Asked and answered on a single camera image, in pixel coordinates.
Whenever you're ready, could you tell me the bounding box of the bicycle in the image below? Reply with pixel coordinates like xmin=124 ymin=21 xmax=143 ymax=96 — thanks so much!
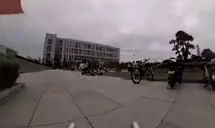
xmin=129 ymin=58 xmax=155 ymax=85

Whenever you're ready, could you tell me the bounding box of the grey multi-storey building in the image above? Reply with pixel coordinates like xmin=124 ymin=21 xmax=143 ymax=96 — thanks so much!
xmin=42 ymin=32 xmax=121 ymax=67

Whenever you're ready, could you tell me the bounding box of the grey paved plaza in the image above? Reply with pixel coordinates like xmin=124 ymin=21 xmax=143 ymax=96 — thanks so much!
xmin=0 ymin=68 xmax=215 ymax=128

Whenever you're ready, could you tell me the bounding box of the dark scooter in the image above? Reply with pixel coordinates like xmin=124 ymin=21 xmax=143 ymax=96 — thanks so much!
xmin=166 ymin=59 xmax=183 ymax=90

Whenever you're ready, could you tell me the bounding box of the robot's own part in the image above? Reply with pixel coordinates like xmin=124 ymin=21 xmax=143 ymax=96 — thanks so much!
xmin=132 ymin=121 xmax=141 ymax=128
xmin=67 ymin=121 xmax=77 ymax=128

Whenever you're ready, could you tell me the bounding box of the grassy slope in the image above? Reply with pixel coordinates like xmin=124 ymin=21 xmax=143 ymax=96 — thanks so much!
xmin=14 ymin=54 xmax=54 ymax=74

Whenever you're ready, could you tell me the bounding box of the tall tree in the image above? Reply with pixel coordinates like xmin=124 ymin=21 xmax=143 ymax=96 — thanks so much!
xmin=168 ymin=29 xmax=197 ymax=63

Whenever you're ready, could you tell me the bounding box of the grass strip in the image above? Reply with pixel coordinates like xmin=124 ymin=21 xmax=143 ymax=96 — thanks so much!
xmin=151 ymin=64 xmax=207 ymax=83

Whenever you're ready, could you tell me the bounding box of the row of trees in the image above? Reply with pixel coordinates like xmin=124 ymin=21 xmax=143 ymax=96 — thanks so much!
xmin=194 ymin=48 xmax=215 ymax=63

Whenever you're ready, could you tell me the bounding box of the dark hedge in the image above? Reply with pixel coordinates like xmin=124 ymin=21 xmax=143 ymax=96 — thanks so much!
xmin=0 ymin=53 xmax=21 ymax=91

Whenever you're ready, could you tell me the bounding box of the grey stone kerb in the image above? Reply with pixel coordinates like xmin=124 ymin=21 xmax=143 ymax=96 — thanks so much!
xmin=0 ymin=82 xmax=26 ymax=109

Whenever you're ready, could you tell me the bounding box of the red canopy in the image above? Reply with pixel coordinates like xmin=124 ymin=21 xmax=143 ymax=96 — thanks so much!
xmin=0 ymin=0 xmax=25 ymax=16

